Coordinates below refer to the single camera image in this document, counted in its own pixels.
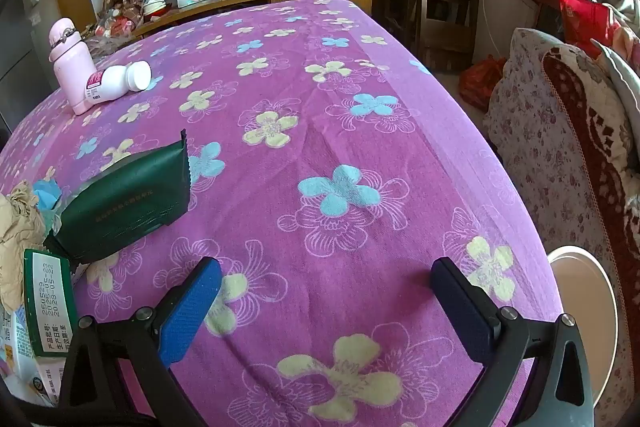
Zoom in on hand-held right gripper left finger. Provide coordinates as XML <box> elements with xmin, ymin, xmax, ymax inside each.
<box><xmin>57</xmin><ymin>256</ymin><xmax>223</xmax><ymax>427</ymax></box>

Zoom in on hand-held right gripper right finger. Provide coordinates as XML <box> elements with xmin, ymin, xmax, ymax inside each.
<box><xmin>431</xmin><ymin>257</ymin><xmax>594</xmax><ymax>427</ymax></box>

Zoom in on white bucket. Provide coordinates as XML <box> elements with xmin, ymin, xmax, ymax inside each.
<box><xmin>547</xmin><ymin>246</ymin><xmax>621</xmax><ymax>408</ymax></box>

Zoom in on dark green snack packet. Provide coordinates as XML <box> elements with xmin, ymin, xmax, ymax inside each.
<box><xmin>44</xmin><ymin>129</ymin><xmax>193</xmax><ymax>265</ymax></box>

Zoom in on white green sachet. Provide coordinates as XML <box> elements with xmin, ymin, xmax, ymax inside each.
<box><xmin>23</xmin><ymin>249</ymin><xmax>75</xmax><ymax>360</ymax></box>

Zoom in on green white milk carton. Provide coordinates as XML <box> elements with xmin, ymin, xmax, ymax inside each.
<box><xmin>0</xmin><ymin>304</ymin><xmax>63</xmax><ymax>408</ymax></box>

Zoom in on blue plastic packet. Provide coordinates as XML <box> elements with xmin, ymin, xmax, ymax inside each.
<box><xmin>31</xmin><ymin>179</ymin><xmax>63</xmax><ymax>228</ymax></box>

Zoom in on tissue paper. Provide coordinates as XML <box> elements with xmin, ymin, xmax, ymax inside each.
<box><xmin>0</xmin><ymin>181</ymin><xmax>51</xmax><ymax>313</ymax></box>

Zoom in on floral sofa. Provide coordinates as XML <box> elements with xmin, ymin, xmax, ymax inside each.
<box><xmin>482</xmin><ymin>27</ymin><xmax>640</xmax><ymax>427</ymax></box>

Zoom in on purple floral blanket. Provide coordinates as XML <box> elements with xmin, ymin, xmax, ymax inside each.
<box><xmin>0</xmin><ymin>0</ymin><xmax>566</xmax><ymax>427</ymax></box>

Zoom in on red plastic bag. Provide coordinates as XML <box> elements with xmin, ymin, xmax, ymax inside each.
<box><xmin>459</xmin><ymin>55</ymin><xmax>508</xmax><ymax>110</ymax></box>

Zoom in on red patterned sofa throw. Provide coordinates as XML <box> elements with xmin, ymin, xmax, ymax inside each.
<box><xmin>542</xmin><ymin>44</ymin><xmax>640</xmax><ymax>308</ymax></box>

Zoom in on white pill bottle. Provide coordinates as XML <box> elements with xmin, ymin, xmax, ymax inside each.
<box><xmin>84</xmin><ymin>60</ymin><xmax>152</xmax><ymax>104</ymax></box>

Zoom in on pink water bottle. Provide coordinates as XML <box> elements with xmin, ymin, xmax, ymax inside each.
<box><xmin>48</xmin><ymin>18</ymin><xmax>101</xmax><ymax>116</ymax></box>

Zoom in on clear plastic wrapped items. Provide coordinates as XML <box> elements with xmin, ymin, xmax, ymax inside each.
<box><xmin>95</xmin><ymin>0</ymin><xmax>166</xmax><ymax>40</ymax></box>

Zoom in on red cushion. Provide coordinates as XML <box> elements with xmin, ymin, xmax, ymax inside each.
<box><xmin>557</xmin><ymin>0</ymin><xmax>611</xmax><ymax>58</ymax></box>

